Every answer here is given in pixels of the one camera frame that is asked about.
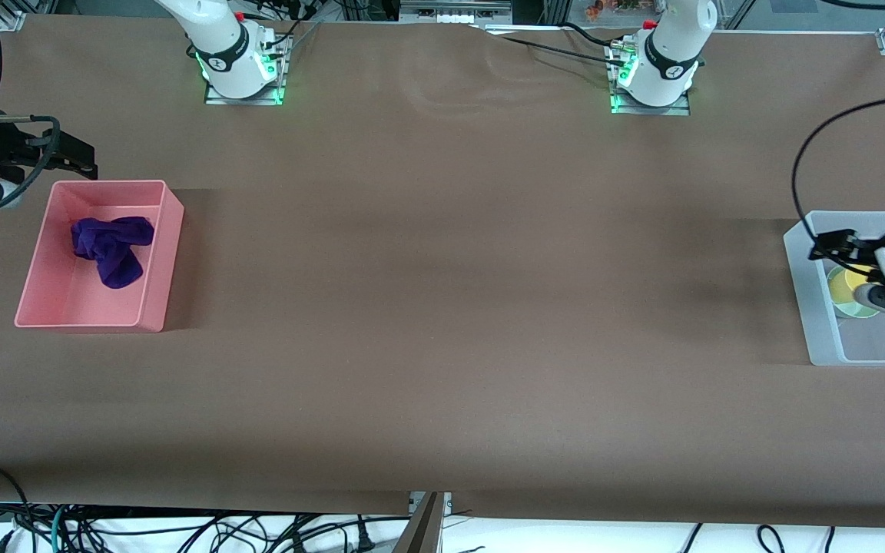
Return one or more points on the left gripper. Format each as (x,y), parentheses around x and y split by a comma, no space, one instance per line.
(862,250)

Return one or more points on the yellow plastic cup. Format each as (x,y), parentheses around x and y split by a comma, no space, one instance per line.
(842,286)

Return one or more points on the pale green bowl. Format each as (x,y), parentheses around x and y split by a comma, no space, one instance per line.
(861,311)

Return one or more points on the purple cloth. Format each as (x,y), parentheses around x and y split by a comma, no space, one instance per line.
(112,250)

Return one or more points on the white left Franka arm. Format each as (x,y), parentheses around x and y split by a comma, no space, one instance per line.
(669,46)

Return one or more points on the translucent plastic bin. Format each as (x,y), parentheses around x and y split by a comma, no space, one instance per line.
(873,346)

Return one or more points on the pink plastic bin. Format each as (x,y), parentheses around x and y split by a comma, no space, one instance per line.
(66,299)

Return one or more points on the orange background objects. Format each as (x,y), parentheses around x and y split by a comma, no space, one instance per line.
(600,8)

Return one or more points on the white power strip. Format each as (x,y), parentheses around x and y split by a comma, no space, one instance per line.
(454,11)

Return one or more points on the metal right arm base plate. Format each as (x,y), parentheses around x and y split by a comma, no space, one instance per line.
(246,100)

